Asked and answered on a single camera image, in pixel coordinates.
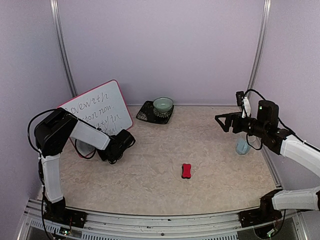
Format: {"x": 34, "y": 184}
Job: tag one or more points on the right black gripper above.
{"x": 230, "y": 117}

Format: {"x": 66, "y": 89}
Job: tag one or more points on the red whiteboard eraser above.
{"x": 186, "y": 171}

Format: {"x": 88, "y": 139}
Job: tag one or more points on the pink framed whiteboard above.
{"x": 103, "y": 107}

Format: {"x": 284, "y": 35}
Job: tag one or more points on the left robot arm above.
{"x": 51, "y": 136}

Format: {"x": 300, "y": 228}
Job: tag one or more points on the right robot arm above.
{"x": 282, "y": 142}

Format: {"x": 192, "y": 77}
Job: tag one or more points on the light blue mug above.
{"x": 242, "y": 147}

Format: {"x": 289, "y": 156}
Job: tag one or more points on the green ceramic bowl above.
{"x": 163, "y": 104}

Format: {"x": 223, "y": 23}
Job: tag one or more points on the black floral square plate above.
{"x": 149, "y": 114}

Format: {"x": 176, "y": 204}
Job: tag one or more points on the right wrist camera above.
{"x": 244, "y": 103}

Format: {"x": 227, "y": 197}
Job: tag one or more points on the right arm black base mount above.
{"x": 263, "y": 214}

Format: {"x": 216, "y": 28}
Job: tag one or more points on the right aluminium frame post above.
{"x": 260, "y": 43}

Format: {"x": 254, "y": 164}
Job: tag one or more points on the aluminium frame post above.
{"x": 260, "y": 43}
{"x": 54, "y": 6}

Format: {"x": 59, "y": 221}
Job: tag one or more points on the front aluminium rail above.
{"x": 115, "y": 226}

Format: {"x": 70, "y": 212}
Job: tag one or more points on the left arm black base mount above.
{"x": 58, "y": 213}

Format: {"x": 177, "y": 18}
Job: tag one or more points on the left aluminium frame post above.
{"x": 54, "y": 6}

